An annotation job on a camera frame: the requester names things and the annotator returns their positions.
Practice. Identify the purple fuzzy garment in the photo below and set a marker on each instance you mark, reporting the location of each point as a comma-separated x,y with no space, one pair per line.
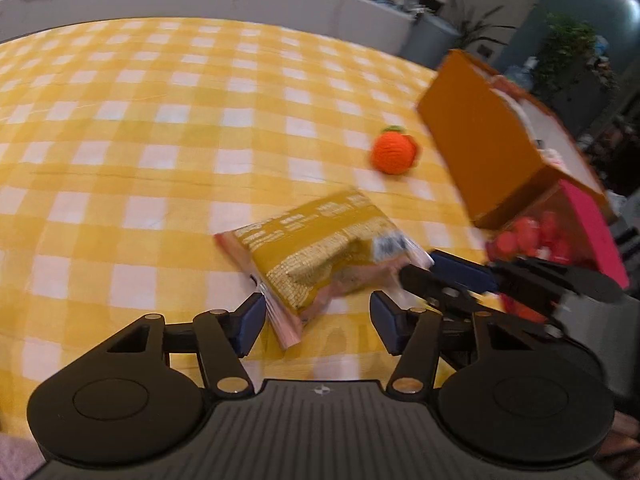
17,460

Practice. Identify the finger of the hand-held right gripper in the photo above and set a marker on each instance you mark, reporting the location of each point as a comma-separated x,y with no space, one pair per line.
440,292
465,272

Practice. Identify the yellow checked tablecloth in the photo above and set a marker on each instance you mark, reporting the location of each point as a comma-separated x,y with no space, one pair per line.
125,135

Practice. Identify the bushy green potted plant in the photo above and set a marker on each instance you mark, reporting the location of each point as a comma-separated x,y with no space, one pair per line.
570,55

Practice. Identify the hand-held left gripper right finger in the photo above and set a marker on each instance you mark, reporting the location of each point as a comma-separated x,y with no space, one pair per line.
385,322

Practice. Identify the pile of red round capsules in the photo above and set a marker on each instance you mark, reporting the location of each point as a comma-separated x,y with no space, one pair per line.
530,235

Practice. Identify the grey long cabinet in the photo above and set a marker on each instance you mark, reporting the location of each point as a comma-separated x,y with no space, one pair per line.
200,0

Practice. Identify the orange crochet fruit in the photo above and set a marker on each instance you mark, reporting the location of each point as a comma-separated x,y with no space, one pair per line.
392,152

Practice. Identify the orange cardboard box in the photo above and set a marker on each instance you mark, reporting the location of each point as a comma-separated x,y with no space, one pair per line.
480,135

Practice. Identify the yellow snack packet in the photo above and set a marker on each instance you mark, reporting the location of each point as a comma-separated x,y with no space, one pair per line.
310,255

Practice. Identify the spiky green potted plant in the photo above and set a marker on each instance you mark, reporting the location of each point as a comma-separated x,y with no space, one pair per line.
475,25

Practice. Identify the red cube box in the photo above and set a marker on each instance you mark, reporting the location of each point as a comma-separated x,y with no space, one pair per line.
600,230

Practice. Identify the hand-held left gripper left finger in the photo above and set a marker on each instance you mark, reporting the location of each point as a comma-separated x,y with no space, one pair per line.
250,325

